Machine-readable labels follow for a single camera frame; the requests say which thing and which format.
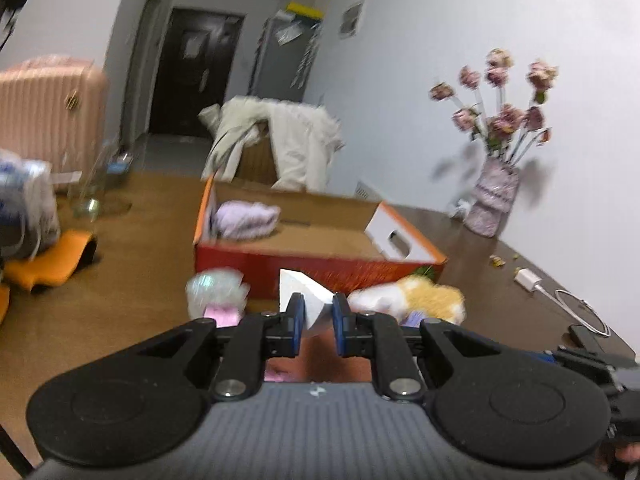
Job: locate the white wall vent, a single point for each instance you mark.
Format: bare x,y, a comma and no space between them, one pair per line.
366,192

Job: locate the lavender fuzzy cloth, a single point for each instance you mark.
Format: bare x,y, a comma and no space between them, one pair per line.
245,220

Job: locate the pink sponge block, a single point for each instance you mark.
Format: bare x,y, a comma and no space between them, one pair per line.
222,316

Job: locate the grey tall cabinet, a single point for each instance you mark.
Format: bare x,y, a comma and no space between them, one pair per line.
280,70

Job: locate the white plastic bag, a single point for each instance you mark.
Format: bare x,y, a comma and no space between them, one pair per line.
30,195

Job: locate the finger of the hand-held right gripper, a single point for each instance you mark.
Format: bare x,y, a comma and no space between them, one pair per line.
585,336
565,358

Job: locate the white charger plug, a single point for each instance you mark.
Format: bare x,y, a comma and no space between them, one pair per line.
525,278

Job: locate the small white adapter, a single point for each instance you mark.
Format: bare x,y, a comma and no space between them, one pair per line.
460,208

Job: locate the white wedge sponge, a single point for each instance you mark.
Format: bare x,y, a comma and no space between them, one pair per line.
310,295

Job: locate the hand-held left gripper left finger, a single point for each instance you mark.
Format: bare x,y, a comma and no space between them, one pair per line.
297,322

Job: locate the black rod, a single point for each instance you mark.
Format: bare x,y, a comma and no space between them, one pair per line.
12,452

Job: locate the white wall panel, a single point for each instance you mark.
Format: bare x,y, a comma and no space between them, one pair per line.
351,19

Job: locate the brown cardboard carton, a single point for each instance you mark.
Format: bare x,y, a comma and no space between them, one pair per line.
257,160

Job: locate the red cardboard box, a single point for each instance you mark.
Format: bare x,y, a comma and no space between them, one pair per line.
310,242

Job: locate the dark entrance door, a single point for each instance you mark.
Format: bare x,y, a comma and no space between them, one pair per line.
190,85

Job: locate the pink ribbed suitcase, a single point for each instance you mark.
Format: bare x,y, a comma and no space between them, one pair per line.
45,110

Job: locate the yellow and white plush toy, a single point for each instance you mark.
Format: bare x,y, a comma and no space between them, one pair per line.
430,300

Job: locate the clear plastic wrapped packet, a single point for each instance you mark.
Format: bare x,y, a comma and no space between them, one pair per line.
215,287

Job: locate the small yellow scrap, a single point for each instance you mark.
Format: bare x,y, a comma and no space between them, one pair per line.
496,260

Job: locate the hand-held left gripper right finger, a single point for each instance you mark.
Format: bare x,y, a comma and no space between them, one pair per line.
337,325

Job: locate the beige coat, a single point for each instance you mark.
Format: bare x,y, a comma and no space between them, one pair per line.
300,145

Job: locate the yellow box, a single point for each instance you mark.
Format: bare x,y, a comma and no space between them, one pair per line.
305,10

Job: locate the glittery vase with flowers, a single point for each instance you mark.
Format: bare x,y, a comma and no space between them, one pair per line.
500,125

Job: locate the patterned flower vase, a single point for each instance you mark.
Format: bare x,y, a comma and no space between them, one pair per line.
490,200

